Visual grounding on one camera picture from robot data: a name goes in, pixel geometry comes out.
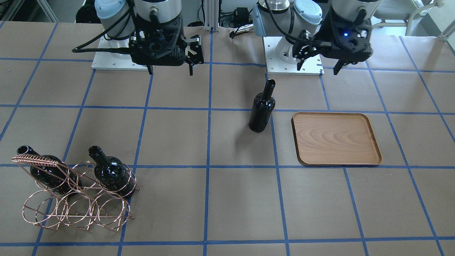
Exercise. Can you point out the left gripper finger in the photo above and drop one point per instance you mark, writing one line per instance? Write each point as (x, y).
(339, 65)
(300, 61)

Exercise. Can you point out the wooden tray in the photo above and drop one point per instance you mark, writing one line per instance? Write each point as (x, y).
(334, 139)

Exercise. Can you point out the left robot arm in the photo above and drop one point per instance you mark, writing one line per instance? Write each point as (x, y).
(296, 33)

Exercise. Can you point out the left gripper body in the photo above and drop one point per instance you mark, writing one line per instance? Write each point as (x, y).
(321, 35)

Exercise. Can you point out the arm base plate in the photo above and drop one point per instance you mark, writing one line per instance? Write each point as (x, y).
(279, 60)
(115, 61)

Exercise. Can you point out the aluminium frame post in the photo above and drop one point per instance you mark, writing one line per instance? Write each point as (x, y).
(211, 15)

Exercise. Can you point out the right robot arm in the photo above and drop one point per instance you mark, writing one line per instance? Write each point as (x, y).
(118, 17)

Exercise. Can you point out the copper wire bottle basket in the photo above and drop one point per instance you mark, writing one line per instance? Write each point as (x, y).
(79, 201)

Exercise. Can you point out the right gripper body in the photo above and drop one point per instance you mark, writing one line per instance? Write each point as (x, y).
(192, 48)

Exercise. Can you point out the dark wine bottle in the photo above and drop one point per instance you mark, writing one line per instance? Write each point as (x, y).
(112, 173)
(54, 178)
(262, 108)

